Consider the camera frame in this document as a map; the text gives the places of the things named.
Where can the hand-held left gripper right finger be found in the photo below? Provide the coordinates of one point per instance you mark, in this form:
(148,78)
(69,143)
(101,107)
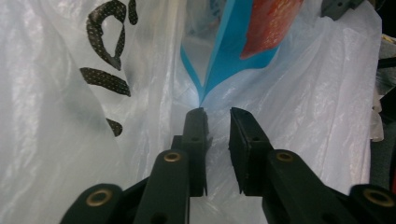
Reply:
(249,149)

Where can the white translucent plastic bag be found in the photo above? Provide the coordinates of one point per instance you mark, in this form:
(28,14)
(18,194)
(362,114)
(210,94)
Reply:
(77,149)

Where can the grey cloth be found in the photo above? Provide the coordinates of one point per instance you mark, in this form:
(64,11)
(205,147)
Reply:
(386,71)

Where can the blue snack packet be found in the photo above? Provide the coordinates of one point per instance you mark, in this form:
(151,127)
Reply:
(230,59)

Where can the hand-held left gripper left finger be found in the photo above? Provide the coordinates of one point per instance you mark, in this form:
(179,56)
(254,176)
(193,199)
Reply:
(194,146)

